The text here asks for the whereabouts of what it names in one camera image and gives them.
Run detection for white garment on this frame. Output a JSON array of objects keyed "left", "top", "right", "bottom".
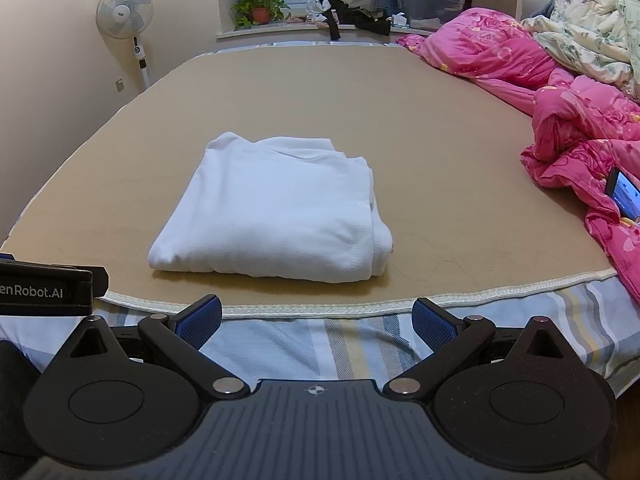
[{"left": 146, "top": 131, "right": 395, "bottom": 282}]

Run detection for bed with tan mat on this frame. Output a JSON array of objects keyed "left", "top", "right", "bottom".
[{"left": 0, "top": 39, "right": 640, "bottom": 399}]

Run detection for pile of dark clothes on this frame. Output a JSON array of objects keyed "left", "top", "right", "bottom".
[{"left": 306, "top": 0, "right": 392, "bottom": 41}]

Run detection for pink floral quilt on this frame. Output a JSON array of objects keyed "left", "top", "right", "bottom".
[{"left": 396, "top": 7, "right": 640, "bottom": 307}]

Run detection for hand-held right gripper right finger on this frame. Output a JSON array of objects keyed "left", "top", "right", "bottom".
[{"left": 382, "top": 297, "right": 571, "bottom": 403}]

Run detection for potted green plant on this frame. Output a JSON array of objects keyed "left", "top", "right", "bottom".
[{"left": 230, "top": 0, "right": 291, "bottom": 31}]

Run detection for smartphone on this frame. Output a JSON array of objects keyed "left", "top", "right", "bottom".
[{"left": 604, "top": 167, "right": 640, "bottom": 222}]

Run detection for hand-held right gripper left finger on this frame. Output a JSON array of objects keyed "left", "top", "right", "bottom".
[{"left": 67, "top": 294, "right": 252, "bottom": 402}]

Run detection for white standing fan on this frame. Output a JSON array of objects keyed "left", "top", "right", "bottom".
[{"left": 96, "top": 0, "right": 155, "bottom": 94}]

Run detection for white windowsill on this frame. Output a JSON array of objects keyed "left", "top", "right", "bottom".
[{"left": 216, "top": 17, "right": 437, "bottom": 42}]

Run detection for beige bed mat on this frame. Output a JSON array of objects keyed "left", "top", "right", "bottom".
[{"left": 0, "top": 42, "right": 619, "bottom": 319}]

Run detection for white floral quilt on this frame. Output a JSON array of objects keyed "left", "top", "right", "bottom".
[{"left": 520, "top": 0, "right": 640, "bottom": 104}]

